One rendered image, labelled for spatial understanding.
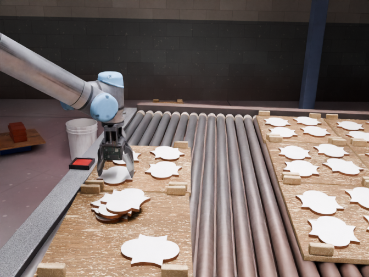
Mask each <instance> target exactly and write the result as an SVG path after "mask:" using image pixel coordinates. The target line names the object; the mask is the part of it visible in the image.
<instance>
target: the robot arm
mask: <svg viewBox="0 0 369 277"><path fill-rule="evenodd" d="M0 71H2V72H4V73H6V74H7V75H9V76H11V77H13V78H15V79H17V80H19V81H21V82H23V83H25V84H27V85H29V86H31V87H33V88H35V89H37V90H39V91H41V92H43V93H45V94H47V95H49V96H51V97H53V98H55V99H57V100H59V101H60V104H61V106H62V107H63V109H65V110H74V109H77V110H79V111H81V112H83V113H85V114H87V115H89V116H91V117H92V118H93V119H94V120H97V121H101V122H102V127H104V138H103V139H102V141H101V143H100V145H99V149H98V152H97V154H98V162H97V173H98V176H99V177H100V176H101V174H102V172H103V168H104V166H105V162H106V161H107V160H123V161H124V162H125V163H126V167H127V170H128V172H129V174H130V176H131V178H133V175H134V159H133V151H132V148H131V147H130V146H129V144H128V142H126V141H127V140H126V134H125V132H124V130H123V128H122V126H124V114H126V111H124V83H123V79H122V75H121V74H120V73H118V72H114V71H106V72H102V73H99V74H98V80H96V81H90V82H85V81H84V80H82V79H80V78H79V77H77V76H75V75H73V74H72V73H70V72H68V71H66V70H65V69H63V68H61V67H59V66H57V65H56V64H54V63H52V62H50V61H49V60H47V59H46V58H44V57H41V56H40V55H38V54H37V53H35V52H33V51H31V50H29V49H28V48H26V47H24V46H22V45H21V44H19V43H17V42H15V41H14V40H12V39H10V38H9V37H7V36H5V35H3V34H2V33H0ZM123 152H124V153H123Z"/></svg>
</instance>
